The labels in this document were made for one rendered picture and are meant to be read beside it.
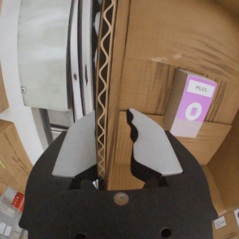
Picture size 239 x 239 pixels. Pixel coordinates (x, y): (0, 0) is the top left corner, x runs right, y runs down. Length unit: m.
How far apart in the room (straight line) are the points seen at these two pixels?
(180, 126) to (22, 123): 0.36
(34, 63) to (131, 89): 0.19
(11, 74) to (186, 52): 0.35
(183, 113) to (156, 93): 0.06
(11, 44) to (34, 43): 0.07
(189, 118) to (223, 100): 0.12
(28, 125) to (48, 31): 0.23
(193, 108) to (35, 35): 0.29
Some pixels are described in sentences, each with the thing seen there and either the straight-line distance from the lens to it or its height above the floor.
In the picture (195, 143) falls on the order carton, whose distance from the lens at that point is 0.31.
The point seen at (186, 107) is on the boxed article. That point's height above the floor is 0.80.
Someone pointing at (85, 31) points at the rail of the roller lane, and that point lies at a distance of 0.22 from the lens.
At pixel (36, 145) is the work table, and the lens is 0.39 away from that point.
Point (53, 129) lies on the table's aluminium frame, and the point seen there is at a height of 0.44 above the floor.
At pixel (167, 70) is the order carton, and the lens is 0.21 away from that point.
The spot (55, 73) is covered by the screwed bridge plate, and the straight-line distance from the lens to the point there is 0.24.
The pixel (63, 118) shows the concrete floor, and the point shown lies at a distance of 1.27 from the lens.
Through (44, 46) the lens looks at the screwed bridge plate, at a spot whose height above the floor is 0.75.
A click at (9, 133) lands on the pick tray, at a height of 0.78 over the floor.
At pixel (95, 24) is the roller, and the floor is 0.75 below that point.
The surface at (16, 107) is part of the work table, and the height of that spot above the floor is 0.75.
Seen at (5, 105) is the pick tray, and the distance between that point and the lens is 0.36.
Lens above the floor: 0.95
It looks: 58 degrees down
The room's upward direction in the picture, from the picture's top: 173 degrees counter-clockwise
